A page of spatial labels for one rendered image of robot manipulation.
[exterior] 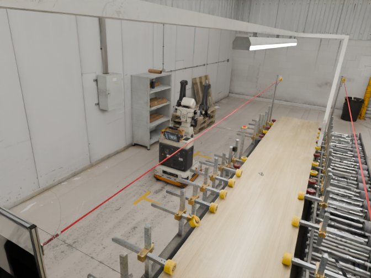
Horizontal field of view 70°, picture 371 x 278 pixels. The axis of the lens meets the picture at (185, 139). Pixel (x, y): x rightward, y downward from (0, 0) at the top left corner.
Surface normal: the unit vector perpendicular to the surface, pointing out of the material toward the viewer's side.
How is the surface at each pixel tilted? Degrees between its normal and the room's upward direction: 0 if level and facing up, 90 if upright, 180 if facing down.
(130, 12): 90
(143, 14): 90
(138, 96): 90
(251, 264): 0
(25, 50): 90
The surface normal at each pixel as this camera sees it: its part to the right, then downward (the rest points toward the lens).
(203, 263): 0.05, -0.93
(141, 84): -0.47, 0.31
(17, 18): 0.88, 0.22
